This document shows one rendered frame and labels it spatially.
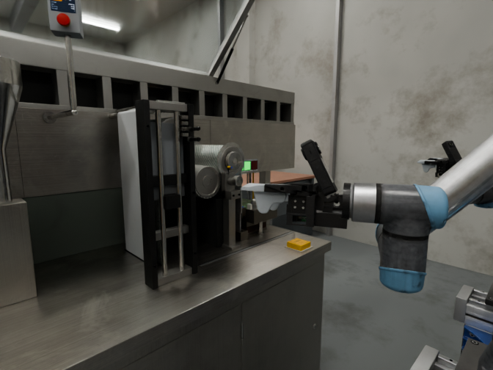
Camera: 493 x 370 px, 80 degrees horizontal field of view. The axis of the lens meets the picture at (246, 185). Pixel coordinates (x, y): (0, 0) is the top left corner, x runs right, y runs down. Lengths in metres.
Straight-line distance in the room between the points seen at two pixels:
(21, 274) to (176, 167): 0.50
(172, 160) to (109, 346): 0.50
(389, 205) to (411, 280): 0.14
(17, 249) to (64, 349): 0.33
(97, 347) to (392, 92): 3.71
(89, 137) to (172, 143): 0.44
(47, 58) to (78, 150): 0.32
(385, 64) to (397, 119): 0.67
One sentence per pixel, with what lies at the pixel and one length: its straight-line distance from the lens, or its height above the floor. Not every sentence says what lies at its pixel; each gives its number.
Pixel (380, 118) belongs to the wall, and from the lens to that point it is 3.96.
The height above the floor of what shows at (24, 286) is 0.94.
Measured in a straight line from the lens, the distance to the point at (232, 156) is 1.17.
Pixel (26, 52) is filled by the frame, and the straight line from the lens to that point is 1.27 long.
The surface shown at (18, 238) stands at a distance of 0.99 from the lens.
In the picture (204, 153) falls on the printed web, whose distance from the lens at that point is 1.24.
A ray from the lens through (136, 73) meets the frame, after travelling 1.38.
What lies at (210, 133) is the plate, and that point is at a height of 1.37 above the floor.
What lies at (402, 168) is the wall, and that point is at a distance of 3.87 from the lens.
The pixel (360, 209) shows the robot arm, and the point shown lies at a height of 1.21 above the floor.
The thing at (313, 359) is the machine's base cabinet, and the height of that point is 0.35.
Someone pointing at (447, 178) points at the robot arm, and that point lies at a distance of 0.72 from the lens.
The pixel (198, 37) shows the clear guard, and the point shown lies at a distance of 1.47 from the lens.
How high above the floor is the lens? 1.33
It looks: 9 degrees down
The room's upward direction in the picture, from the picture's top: straight up
